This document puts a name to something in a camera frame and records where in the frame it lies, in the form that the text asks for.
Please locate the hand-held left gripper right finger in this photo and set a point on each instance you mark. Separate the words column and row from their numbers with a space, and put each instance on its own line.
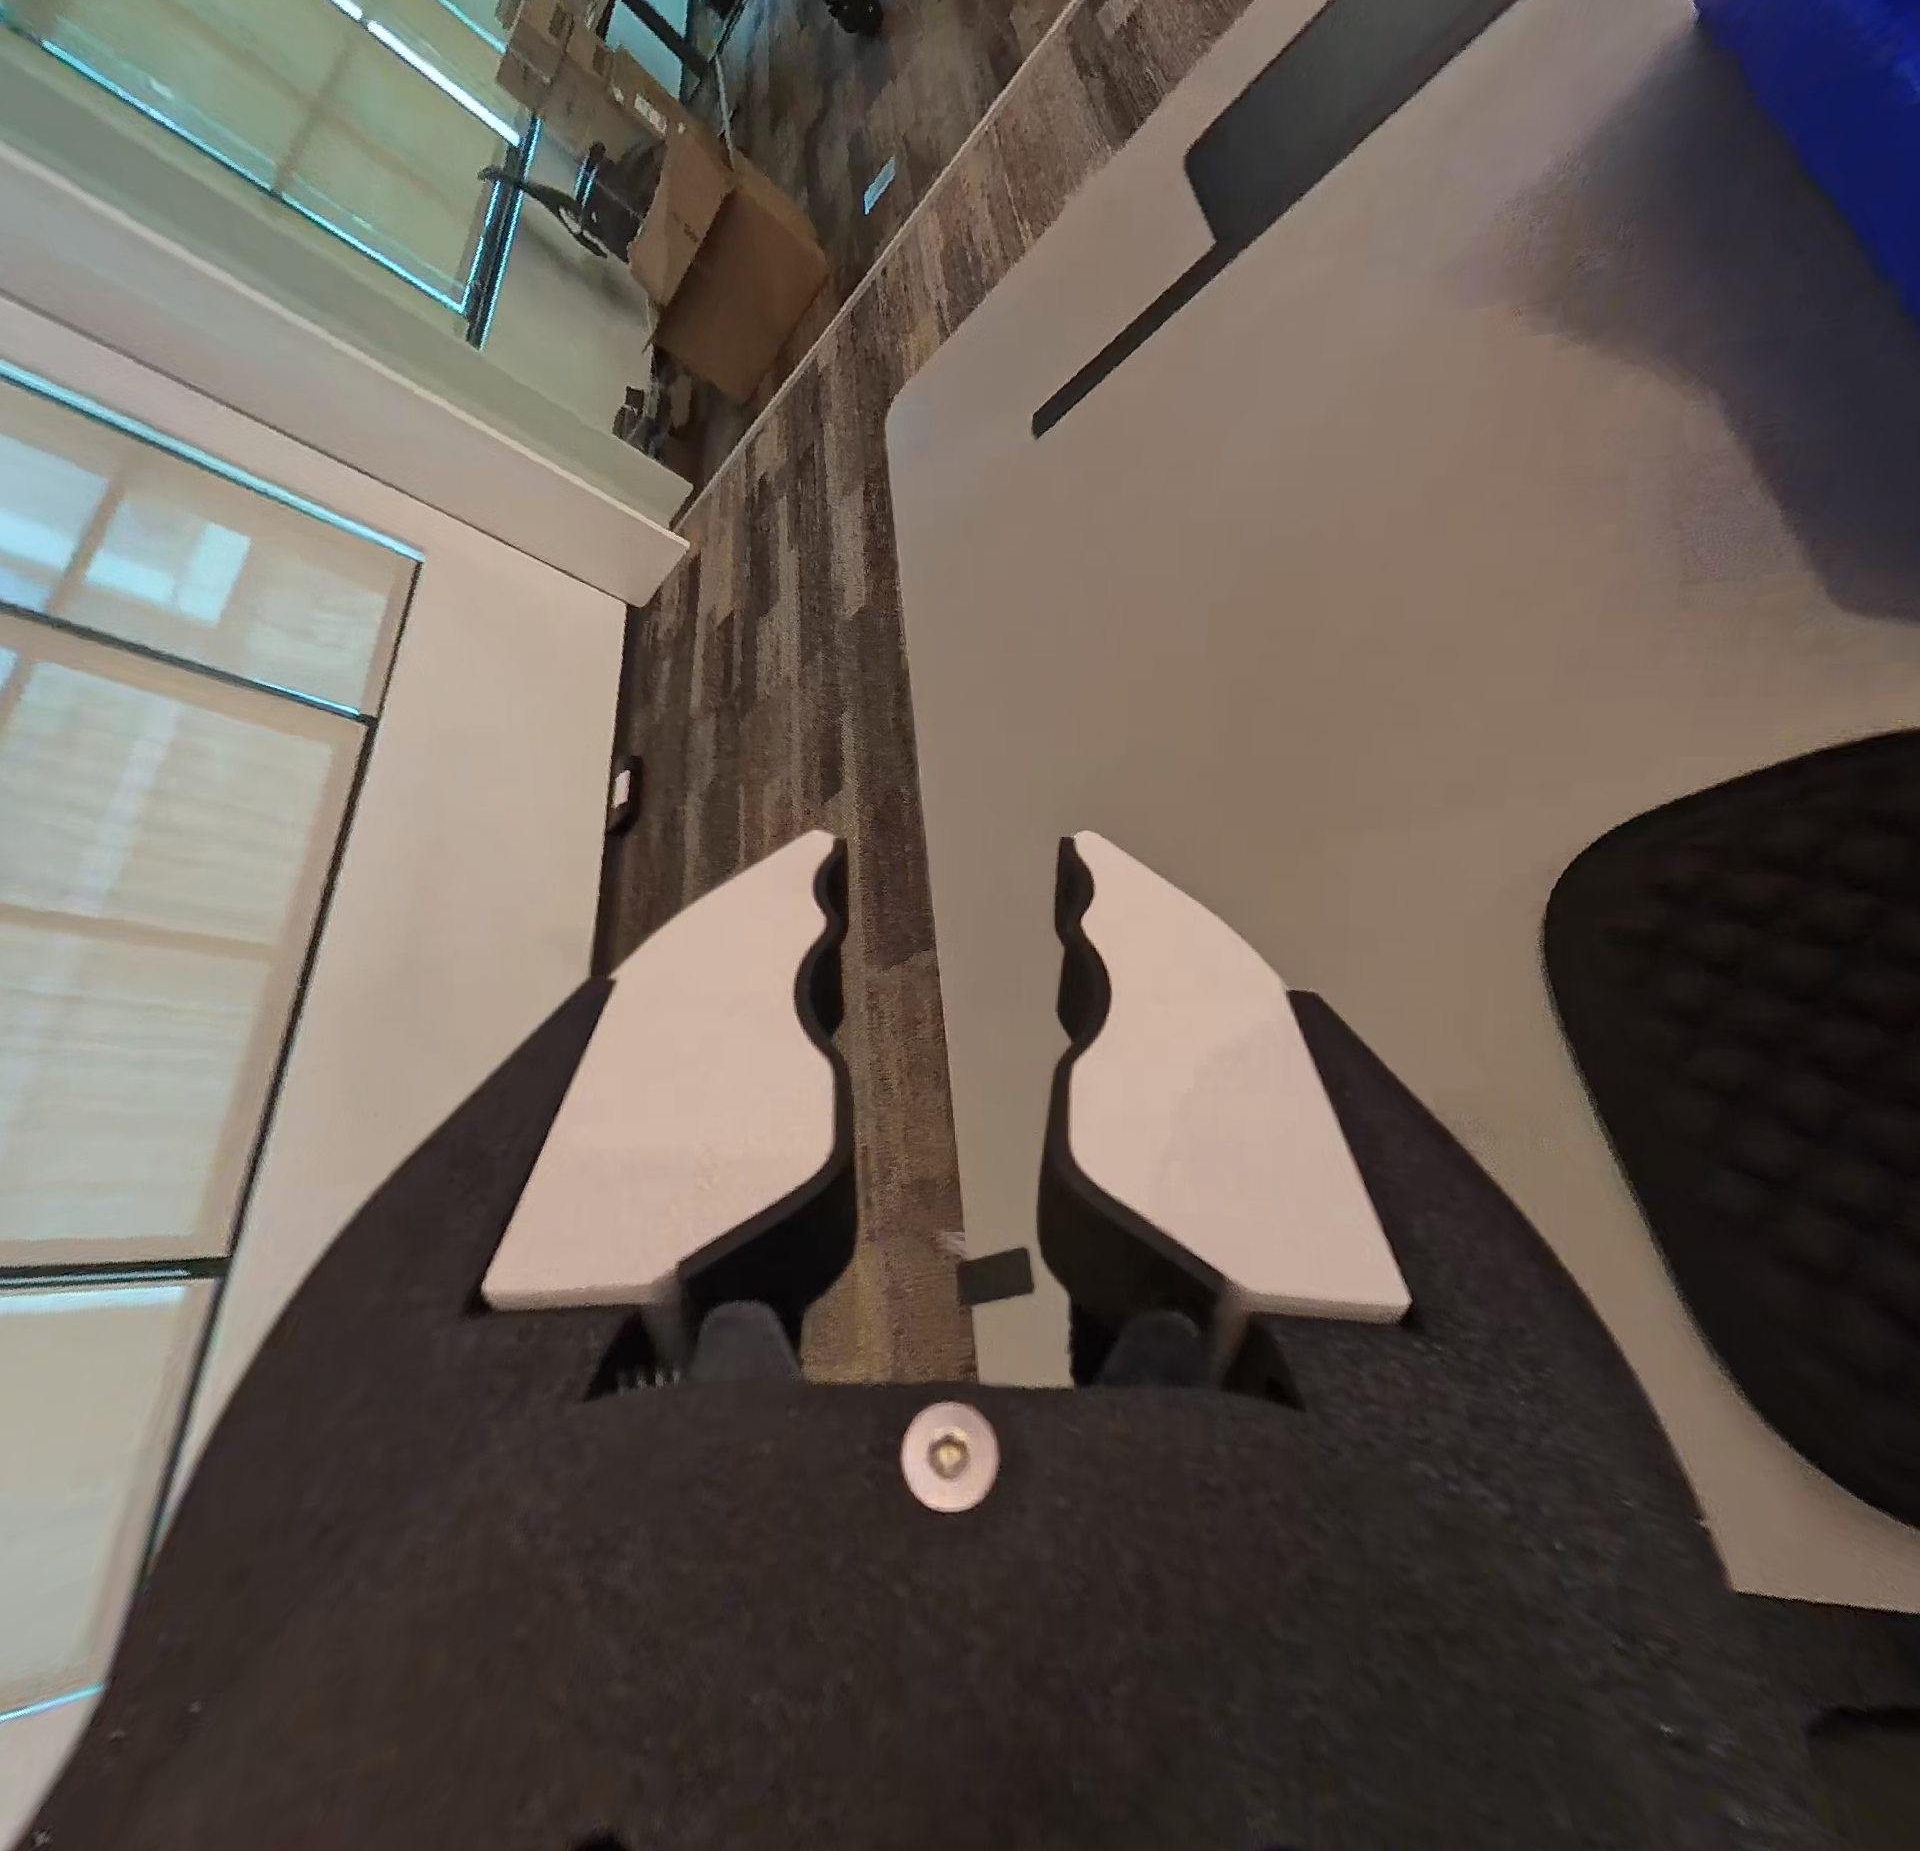
column 1216, row 1100

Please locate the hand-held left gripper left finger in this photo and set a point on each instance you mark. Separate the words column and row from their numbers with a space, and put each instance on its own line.
column 676, row 1100

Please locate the blue plastic parts bin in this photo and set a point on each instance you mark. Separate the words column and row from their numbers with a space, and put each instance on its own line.
column 1831, row 51

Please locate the black floor box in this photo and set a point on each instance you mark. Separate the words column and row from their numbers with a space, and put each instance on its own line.
column 628, row 795

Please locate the black chair armrest pad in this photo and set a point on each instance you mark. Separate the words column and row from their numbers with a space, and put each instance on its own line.
column 1755, row 1100

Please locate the large grid window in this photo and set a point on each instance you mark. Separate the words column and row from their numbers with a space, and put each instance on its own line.
column 152, row 832

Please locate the brown cardboard box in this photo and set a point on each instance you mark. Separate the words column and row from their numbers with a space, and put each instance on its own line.
column 736, row 277
column 570, row 37

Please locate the black office chair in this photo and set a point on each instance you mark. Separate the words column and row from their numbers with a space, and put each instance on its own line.
column 578, row 201

